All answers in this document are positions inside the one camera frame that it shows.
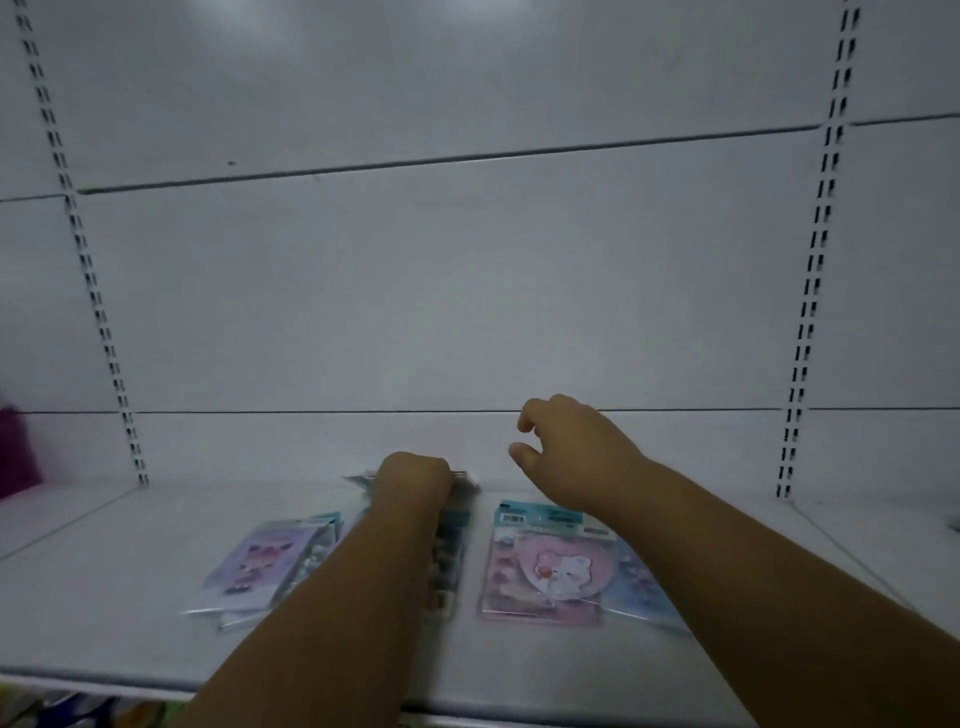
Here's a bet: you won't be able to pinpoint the person's right hand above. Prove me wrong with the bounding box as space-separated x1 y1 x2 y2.
508 394 650 526

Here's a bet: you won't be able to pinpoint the person's left hand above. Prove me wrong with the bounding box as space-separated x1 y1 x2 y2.
371 451 455 519

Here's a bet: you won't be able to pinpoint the pink heart bear packet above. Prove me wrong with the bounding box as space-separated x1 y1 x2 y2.
494 500 624 605

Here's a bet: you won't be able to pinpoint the purple cartoon packets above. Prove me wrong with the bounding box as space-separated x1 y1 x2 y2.
182 468 691 637

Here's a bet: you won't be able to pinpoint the person's right forearm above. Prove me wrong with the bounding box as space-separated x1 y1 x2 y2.
607 457 960 728

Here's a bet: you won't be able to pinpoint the person's left forearm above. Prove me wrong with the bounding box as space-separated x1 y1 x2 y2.
168 509 451 728

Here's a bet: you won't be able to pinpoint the group of magenta liquid bottles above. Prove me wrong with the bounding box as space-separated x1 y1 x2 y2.
0 404 44 502

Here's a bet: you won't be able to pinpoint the group of soda cans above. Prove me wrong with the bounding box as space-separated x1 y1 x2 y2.
0 691 178 728

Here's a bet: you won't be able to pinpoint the white slotted upright rail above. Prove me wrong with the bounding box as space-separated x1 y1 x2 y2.
774 0 864 500
11 0 151 487

